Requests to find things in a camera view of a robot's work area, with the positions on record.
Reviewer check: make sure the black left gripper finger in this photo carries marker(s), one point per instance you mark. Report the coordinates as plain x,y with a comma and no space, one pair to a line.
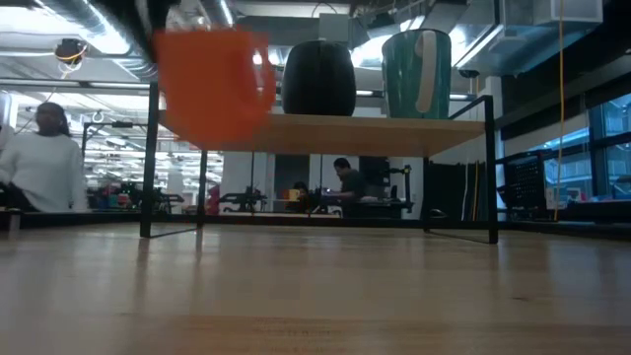
133,20

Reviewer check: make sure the orange plastic mug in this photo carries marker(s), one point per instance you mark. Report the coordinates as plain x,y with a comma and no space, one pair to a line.
207,89

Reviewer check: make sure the black mug blue inside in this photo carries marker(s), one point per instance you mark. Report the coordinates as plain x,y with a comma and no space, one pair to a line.
318,79

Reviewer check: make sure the tall teal ceramic cup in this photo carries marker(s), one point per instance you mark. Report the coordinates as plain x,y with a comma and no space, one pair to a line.
401,74

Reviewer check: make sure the black background robot arm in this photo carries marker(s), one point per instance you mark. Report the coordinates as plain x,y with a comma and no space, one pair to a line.
244,199

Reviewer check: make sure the round ceiling sensor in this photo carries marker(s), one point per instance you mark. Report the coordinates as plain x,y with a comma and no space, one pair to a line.
70,50

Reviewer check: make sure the person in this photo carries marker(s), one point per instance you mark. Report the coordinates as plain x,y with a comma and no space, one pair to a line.
44,167
301,197
351,185

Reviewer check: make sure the gray ceiling box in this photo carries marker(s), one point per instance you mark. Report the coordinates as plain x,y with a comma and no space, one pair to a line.
334,27

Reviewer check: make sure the yellow background mug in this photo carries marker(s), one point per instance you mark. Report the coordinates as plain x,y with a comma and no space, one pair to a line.
294,194

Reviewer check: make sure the black background machine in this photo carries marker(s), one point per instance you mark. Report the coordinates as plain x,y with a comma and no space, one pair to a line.
389,192

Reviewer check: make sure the black leaning panels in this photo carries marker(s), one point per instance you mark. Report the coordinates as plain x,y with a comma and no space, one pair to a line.
448,190

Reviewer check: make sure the black perforated crate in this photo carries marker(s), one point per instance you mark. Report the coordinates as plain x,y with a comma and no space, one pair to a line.
525,182

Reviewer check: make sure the silver ventilation duct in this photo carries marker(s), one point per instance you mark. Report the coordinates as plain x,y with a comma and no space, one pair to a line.
222,12

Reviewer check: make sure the black background rig frame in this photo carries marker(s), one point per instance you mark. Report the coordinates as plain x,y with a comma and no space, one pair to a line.
85,148

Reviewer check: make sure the wooden shelf black metal frame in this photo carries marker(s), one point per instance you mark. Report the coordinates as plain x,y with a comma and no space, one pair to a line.
345,135

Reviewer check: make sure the black table frame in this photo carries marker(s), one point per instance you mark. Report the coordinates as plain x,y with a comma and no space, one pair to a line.
370,223

